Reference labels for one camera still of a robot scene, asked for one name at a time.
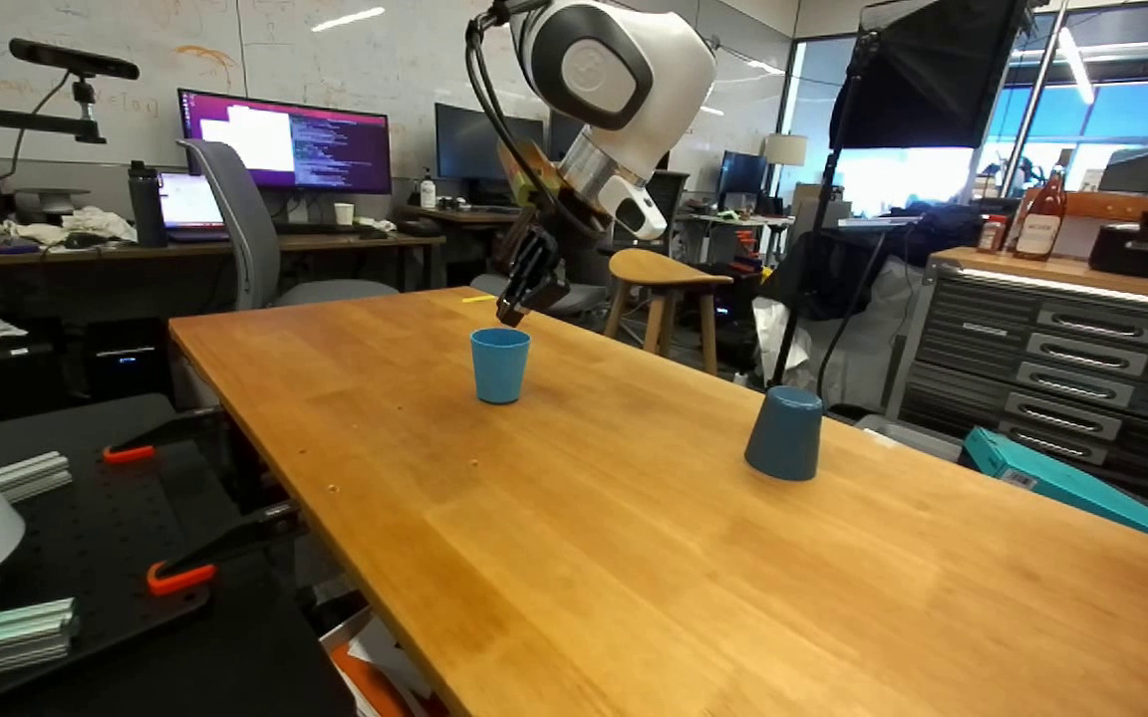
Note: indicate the black softbox light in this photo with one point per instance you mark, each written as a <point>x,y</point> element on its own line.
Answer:
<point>923,73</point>

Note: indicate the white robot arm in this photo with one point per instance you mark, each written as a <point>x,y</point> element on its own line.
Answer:
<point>632,81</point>

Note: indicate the dark blue upside-down cup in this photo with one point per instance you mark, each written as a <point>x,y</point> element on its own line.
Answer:
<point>786,436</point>

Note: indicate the wooden stool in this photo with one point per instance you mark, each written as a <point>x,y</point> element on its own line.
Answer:
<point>662,286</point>

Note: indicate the orange-tipped clamp lower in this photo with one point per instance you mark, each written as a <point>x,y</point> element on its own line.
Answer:
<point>201,562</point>

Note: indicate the grey office chair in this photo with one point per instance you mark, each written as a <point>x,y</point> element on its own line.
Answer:
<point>258,239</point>

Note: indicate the light blue upright cup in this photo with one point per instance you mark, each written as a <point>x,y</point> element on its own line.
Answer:
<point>499,364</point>

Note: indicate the red liquid bottle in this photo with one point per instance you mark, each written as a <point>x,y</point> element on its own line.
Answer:
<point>1042,213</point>

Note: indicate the orange-tipped clamp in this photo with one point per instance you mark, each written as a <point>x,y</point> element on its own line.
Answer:
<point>201,427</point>
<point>201,562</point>

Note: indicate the purple-screen computer monitor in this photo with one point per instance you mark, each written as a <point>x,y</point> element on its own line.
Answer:
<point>291,144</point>

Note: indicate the stacked aluminium bars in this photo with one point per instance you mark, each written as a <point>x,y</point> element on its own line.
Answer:
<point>35,634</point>

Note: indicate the black camera on stand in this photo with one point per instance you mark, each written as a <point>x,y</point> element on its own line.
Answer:
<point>75,60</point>

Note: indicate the black box on cabinet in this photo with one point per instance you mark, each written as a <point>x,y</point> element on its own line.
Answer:
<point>1123,250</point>

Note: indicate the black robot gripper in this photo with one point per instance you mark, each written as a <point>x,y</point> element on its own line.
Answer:
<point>545,246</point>

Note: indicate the open laptop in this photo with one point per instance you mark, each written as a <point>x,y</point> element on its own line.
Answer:
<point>173,206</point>

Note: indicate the dark computer monitor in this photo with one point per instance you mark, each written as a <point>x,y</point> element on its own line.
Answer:
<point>470,156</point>

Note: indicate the orange-tipped clamp upper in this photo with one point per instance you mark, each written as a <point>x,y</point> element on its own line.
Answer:
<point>201,427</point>

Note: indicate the teal flat case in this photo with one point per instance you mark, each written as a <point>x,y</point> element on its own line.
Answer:
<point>1010,461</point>

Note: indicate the grey drawer cabinet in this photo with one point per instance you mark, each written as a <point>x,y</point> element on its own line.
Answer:
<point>1037,356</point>

